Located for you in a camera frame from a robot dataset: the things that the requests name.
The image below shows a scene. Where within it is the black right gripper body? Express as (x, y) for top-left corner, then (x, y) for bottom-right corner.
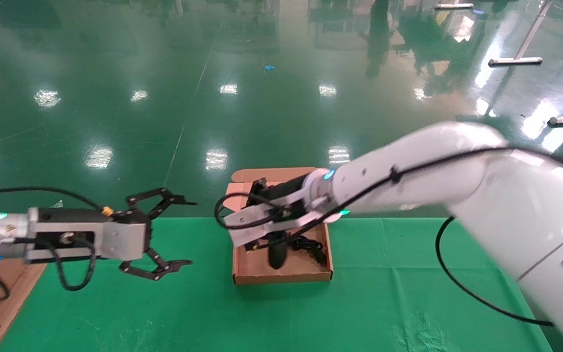
(247, 177), (311, 209)

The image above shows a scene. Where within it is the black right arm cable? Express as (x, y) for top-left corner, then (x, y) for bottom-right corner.
(215, 146), (563, 245)
(435, 217), (554, 327)

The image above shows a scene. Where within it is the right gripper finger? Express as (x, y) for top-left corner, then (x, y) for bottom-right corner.
(267, 235), (288, 270)

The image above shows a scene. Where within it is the open brown cardboard box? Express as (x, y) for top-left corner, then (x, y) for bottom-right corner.
(226, 168), (334, 286)

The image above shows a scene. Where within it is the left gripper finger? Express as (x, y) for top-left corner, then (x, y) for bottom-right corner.
(119, 247), (194, 281)
(125, 187), (197, 220)

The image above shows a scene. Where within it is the twisted black cable with plug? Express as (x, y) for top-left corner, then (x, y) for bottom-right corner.
(287, 236), (327, 265)

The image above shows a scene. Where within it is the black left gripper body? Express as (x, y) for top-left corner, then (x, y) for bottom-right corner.
(36, 207), (152, 233)

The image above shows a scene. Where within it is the green table cloth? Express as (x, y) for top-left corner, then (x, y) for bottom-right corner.
(0, 217), (554, 352)

